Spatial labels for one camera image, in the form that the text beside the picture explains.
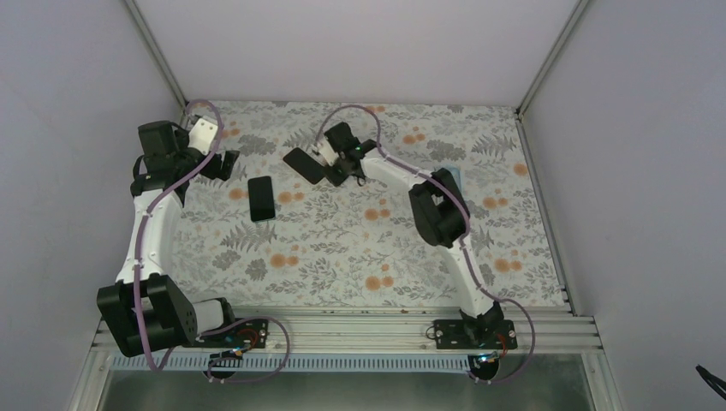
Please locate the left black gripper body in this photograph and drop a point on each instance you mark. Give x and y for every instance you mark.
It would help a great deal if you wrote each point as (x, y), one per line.
(212, 170)

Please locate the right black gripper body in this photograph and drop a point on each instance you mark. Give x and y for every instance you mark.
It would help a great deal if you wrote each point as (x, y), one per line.
(339, 179)

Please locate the phone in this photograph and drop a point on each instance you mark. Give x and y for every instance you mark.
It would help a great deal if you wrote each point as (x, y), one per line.
(305, 165)

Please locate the blue-green smartphone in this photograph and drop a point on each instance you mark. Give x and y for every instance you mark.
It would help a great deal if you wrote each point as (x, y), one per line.
(261, 199)

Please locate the light blue phone case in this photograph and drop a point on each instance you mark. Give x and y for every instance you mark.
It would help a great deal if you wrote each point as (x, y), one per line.
(456, 174)

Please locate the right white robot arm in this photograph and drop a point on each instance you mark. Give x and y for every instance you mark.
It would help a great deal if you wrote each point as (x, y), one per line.
(439, 212)

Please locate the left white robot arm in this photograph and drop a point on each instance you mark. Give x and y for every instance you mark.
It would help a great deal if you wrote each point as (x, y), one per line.
(144, 309)

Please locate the floral patterned table mat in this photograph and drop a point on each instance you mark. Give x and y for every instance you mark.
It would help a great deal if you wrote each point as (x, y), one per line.
(352, 246)

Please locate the black object at corner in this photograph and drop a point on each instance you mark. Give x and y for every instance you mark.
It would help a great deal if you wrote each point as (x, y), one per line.
(717, 384)

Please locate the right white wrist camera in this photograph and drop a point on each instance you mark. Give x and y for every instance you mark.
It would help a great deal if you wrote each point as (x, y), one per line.
(324, 153)

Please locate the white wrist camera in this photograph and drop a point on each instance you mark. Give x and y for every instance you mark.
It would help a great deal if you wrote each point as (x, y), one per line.
(324, 153)
(202, 134)

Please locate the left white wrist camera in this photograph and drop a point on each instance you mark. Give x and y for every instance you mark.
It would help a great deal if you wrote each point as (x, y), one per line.
(202, 134)

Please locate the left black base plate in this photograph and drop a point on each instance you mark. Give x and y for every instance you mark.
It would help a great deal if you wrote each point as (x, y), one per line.
(237, 341)

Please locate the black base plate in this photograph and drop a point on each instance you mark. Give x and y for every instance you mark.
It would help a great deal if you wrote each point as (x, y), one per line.
(237, 341)
(454, 334)

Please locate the aluminium mounting rail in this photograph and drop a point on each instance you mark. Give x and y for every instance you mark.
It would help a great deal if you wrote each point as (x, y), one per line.
(396, 330)

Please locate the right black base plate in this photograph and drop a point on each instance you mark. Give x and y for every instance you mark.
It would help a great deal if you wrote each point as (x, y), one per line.
(454, 334)

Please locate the perforated cable duct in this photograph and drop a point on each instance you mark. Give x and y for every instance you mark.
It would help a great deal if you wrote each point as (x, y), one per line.
(456, 363)

